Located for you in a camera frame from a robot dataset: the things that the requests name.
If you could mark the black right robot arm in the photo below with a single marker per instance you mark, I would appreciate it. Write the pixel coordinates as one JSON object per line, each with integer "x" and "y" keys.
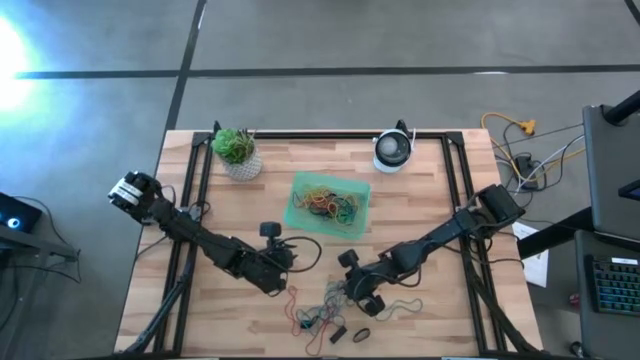
{"x": 450, "y": 230}

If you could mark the black aluminium table frame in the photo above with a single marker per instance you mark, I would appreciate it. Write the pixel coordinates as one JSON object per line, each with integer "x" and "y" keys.
{"x": 325, "y": 135}

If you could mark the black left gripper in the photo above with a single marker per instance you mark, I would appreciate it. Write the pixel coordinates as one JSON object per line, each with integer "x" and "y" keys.
{"x": 265, "y": 265}

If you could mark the backlit black keyboard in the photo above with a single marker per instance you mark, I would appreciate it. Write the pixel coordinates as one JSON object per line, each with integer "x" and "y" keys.
{"x": 617, "y": 285}

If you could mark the white paper sheet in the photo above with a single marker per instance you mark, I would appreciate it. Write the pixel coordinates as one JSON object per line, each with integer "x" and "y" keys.
{"x": 537, "y": 265}

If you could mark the grey cart top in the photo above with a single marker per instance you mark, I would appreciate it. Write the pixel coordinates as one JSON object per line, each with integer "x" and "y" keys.
{"x": 615, "y": 165}

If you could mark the black power strip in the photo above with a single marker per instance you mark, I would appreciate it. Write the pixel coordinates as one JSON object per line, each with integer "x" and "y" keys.
{"x": 527, "y": 172}

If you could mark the succulent in patterned white pot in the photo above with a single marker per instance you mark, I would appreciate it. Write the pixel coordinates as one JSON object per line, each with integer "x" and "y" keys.
{"x": 235, "y": 145}

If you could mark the white cylindrical device black rim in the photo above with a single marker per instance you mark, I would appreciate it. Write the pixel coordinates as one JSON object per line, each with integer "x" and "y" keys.
{"x": 392, "y": 150}

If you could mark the wide dark grey rubber band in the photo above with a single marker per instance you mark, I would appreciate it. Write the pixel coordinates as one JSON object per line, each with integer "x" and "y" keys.
{"x": 338, "y": 334}

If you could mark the teal translucent plastic bin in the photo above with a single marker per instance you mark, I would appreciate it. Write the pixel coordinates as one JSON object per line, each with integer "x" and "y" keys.
{"x": 300, "y": 217}

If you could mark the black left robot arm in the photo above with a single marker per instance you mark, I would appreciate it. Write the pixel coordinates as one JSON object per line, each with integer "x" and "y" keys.
{"x": 200, "y": 240}

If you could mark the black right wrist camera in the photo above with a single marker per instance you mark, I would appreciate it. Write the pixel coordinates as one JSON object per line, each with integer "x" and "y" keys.
{"x": 348, "y": 258}

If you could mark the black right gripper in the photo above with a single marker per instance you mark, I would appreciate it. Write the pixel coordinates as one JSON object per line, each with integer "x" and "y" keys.
{"x": 365, "y": 280}

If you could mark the yellow rubber band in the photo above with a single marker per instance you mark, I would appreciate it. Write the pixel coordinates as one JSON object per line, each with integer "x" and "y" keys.
{"x": 320, "y": 190}

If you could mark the grey desk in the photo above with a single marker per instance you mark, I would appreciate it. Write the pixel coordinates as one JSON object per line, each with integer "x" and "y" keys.
{"x": 585, "y": 325}

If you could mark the black desk support bar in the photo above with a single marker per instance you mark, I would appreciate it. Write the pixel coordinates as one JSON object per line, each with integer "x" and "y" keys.
{"x": 555, "y": 232}

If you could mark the green rubber band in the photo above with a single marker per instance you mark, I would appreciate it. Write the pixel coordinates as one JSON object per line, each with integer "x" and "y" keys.
{"x": 347, "y": 212}

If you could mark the black stand bar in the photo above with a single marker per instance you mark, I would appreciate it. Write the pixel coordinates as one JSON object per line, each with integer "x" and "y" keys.
{"x": 40, "y": 242}

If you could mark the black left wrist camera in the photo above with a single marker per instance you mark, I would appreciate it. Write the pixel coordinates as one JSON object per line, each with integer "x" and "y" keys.
{"x": 270, "y": 230}

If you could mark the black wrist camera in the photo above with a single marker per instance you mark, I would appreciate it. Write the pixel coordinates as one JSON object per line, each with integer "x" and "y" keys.
{"x": 270, "y": 230}
{"x": 348, "y": 258}

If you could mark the black box with blue light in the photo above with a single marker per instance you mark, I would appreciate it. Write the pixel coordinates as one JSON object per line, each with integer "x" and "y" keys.
{"x": 20, "y": 212}

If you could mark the dark oval rubber band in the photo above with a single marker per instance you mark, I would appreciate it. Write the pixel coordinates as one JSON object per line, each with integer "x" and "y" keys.
{"x": 354, "y": 336}

